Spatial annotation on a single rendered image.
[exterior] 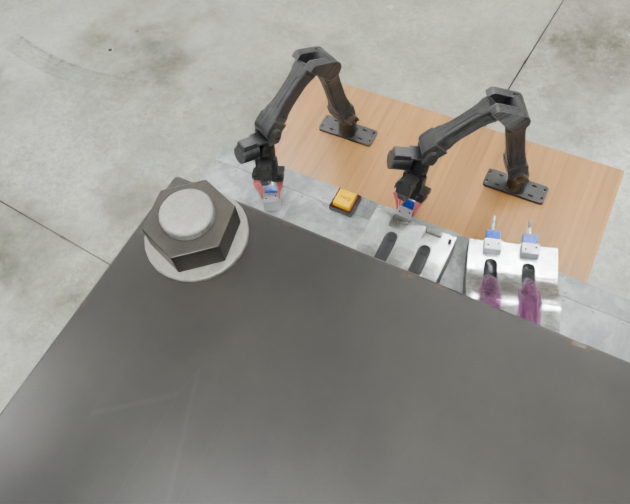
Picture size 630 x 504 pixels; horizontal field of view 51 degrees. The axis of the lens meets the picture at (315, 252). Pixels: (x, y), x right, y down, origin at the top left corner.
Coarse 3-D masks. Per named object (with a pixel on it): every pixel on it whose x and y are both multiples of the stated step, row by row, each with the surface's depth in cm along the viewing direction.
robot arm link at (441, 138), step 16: (496, 96) 180; (512, 96) 178; (464, 112) 182; (480, 112) 178; (496, 112) 173; (512, 112) 175; (432, 128) 188; (448, 128) 184; (464, 128) 182; (512, 128) 180; (432, 144) 186; (448, 144) 186
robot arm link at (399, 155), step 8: (392, 152) 193; (400, 152) 191; (408, 152) 192; (416, 152) 192; (432, 152) 187; (392, 160) 192; (400, 160) 192; (408, 160) 193; (424, 160) 190; (432, 160) 189; (392, 168) 194; (400, 168) 194; (408, 168) 194
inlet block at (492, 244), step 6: (492, 216) 202; (492, 222) 201; (492, 228) 199; (486, 234) 198; (492, 234) 197; (498, 234) 197; (486, 240) 195; (492, 240) 195; (498, 240) 195; (486, 246) 194; (492, 246) 194; (498, 246) 194; (486, 252) 196; (492, 252) 195; (498, 252) 195
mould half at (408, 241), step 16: (368, 224) 200; (384, 224) 200; (416, 224) 199; (368, 240) 198; (400, 240) 197; (416, 240) 196; (400, 256) 194; (432, 256) 193; (448, 256) 195; (432, 272) 191
